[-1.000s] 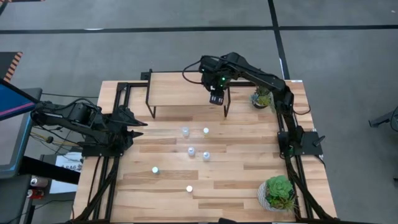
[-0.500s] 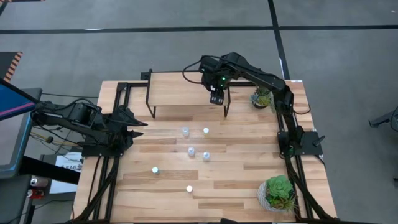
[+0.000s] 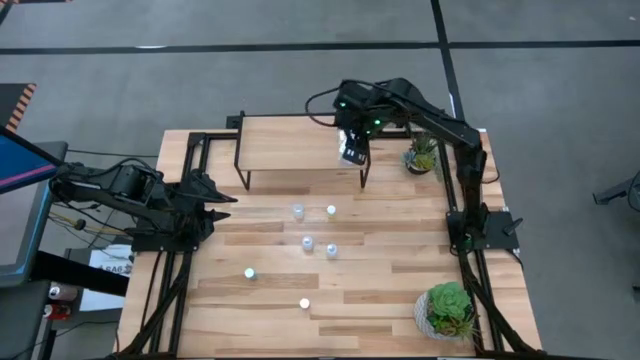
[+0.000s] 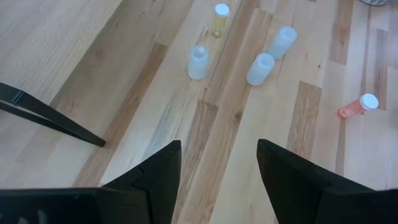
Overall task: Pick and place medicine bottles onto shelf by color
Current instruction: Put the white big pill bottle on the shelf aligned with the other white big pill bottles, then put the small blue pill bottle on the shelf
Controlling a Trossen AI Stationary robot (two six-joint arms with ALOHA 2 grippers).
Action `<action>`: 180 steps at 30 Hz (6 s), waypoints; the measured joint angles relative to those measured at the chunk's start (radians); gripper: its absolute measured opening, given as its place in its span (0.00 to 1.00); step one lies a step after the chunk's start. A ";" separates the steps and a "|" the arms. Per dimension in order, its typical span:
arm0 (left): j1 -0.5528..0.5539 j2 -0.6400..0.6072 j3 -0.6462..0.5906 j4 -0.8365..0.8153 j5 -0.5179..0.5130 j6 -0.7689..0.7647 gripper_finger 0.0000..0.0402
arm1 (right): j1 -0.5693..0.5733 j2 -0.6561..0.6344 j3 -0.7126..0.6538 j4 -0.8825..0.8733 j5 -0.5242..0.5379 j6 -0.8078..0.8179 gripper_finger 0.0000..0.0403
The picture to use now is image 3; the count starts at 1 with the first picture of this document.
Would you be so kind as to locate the white drink can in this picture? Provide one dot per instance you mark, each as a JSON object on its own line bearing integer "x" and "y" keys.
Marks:
{"x": 60, "y": 292}

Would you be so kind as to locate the clear medicine bottle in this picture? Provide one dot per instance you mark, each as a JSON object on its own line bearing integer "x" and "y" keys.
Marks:
{"x": 298, "y": 211}
{"x": 331, "y": 250}
{"x": 307, "y": 243}

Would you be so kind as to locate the wooden shelf black metal frame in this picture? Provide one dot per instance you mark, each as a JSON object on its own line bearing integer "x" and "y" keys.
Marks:
{"x": 290, "y": 145}

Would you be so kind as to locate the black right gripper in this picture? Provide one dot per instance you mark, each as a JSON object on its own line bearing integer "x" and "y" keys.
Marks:
{"x": 357, "y": 112}

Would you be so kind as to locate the small orange medicine bottle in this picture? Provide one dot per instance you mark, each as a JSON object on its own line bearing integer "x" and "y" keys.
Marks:
{"x": 304, "y": 303}

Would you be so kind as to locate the black orange hazard striped mat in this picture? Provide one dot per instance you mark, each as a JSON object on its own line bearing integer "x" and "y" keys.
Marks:
{"x": 22, "y": 102}

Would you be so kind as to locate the grey panel blue edge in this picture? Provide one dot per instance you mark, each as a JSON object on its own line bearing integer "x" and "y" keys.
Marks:
{"x": 20, "y": 235}

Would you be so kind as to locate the black stand beam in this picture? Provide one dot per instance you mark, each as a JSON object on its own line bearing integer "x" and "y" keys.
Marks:
{"x": 75, "y": 272}

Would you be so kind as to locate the small succulent plant dark pot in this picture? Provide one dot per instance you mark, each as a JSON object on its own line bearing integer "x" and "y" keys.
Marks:
{"x": 422, "y": 157}

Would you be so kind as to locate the white printed paper sheet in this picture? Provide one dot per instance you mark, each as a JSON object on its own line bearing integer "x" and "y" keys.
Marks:
{"x": 107, "y": 260}

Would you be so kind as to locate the black clamp lever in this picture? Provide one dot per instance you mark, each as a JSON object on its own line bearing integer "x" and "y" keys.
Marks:
{"x": 512, "y": 226}

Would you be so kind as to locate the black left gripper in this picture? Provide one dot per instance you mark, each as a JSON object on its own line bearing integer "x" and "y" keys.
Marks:
{"x": 192, "y": 212}

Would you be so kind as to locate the plain white paper sheet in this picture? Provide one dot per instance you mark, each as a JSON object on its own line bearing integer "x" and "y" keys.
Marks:
{"x": 100, "y": 300}

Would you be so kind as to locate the black aluminium table frame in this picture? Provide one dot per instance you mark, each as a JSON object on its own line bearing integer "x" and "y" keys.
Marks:
{"x": 192, "y": 150}

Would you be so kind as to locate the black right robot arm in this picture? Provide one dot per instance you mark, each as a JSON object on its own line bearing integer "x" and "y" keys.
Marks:
{"x": 450, "y": 127}

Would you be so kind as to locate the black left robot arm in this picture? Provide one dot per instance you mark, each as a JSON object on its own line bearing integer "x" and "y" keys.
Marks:
{"x": 130, "y": 182}

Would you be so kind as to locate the green succulent white patterned pot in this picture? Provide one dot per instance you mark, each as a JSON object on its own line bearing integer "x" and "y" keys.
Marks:
{"x": 447, "y": 305}

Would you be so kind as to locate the small black box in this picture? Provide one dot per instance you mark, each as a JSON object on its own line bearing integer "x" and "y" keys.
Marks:
{"x": 232, "y": 122}

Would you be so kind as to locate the monitor with blue screen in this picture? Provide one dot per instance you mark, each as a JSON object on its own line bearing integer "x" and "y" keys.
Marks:
{"x": 25, "y": 165}

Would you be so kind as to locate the dark grey cabinet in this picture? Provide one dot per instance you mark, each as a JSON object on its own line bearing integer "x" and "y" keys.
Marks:
{"x": 20, "y": 320}

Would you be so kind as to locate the red drink can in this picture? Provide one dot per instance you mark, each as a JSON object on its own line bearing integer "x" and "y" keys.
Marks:
{"x": 57, "y": 312}

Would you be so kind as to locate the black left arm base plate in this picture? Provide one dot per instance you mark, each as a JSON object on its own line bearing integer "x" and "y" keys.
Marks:
{"x": 150, "y": 245}

